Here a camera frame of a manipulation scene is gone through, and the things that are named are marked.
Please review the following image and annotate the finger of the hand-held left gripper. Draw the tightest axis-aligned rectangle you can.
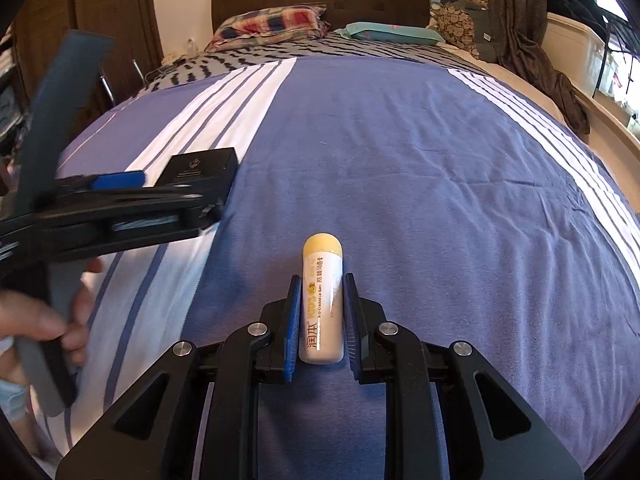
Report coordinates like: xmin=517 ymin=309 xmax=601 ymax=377
xmin=56 ymin=170 xmax=147 ymax=194
xmin=36 ymin=186 xmax=224 ymax=262

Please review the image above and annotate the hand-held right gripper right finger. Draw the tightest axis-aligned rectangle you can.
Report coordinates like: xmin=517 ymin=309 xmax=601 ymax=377
xmin=342 ymin=273 xmax=585 ymax=480

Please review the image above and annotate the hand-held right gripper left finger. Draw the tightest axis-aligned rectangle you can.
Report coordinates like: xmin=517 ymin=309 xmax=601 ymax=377
xmin=56 ymin=274 xmax=303 ymax=480

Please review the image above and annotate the yellow white plastic bottle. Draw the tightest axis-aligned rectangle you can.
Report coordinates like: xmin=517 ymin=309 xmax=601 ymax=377
xmin=298 ymin=232 xmax=345 ymax=365

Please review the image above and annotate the black cardboard box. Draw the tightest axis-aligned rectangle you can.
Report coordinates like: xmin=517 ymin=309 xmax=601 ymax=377
xmin=156 ymin=147 xmax=239 ymax=211

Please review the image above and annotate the person's left forearm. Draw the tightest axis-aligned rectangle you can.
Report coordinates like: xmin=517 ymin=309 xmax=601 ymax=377
xmin=0 ymin=337 xmax=48 ymax=461

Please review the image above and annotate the person's left hand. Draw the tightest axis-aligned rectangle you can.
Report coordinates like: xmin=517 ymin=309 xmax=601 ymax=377
xmin=0 ymin=257 xmax=104 ymax=367

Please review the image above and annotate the brown wooden wardrobe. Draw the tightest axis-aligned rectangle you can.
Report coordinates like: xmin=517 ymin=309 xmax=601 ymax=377
xmin=10 ymin=0 xmax=163 ymax=111

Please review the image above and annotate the blue white striped bedspread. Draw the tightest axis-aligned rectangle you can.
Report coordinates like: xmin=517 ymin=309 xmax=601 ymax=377
xmin=30 ymin=55 xmax=640 ymax=480

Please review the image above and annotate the plaid pillow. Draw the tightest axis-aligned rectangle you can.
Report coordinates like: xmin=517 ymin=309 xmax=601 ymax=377
xmin=215 ymin=4 xmax=328 ymax=43

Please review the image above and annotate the grey black patterned blanket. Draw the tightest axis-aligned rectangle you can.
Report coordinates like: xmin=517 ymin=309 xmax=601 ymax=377
xmin=137 ymin=32 xmax=481 ymax=96

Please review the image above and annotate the teal pillow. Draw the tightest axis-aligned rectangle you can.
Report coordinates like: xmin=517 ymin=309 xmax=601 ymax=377
xmin=335 ymin=21 xmax=446 ymax=46

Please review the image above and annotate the dark wooden headboard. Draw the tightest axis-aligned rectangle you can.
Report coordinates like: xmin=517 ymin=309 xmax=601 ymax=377
xmin=211 ymin=0 xmax=431 ymax=36

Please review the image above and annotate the dark teal cushion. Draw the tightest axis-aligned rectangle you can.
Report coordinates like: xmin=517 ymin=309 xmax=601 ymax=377
xmin=467 ymin=7 xmax=496 ymax=58

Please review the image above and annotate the brown patterned cushion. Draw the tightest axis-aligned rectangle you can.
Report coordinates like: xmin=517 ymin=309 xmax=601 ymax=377
xmin=431 ymin=0 xmax=488 ymax=53

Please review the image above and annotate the beige window ledge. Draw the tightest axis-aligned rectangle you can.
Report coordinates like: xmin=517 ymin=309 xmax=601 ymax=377
xmin=570 ymin=85 xmax=640 ymax=146

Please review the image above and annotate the white storage box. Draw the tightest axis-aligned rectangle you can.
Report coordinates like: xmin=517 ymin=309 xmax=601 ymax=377
xmin=542 ymin=12 xmax=608 ymax=98

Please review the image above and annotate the brown curtain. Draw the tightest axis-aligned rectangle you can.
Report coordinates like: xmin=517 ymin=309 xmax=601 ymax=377
xmin=442 ymin=0 xmax=591 ymax=136

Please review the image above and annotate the black metal rack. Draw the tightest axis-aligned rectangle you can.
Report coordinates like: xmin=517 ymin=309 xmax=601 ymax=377
xmin=590 ymin=15 xmax=640 ymax=101

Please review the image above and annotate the black clothing pile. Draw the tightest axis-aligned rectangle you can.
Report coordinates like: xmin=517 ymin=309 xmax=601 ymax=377
xmin=545 ymin=0 xmax=608 ymax=36

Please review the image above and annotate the metal tube frame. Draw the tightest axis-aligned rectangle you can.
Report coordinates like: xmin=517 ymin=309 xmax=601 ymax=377
xmin=97 ymin=57 xmax=147 ymax=108

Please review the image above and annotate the white cable bundle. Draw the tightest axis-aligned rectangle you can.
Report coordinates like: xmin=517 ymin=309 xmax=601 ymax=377
xmin=160 ymin=50 xmax=201 ymax=68

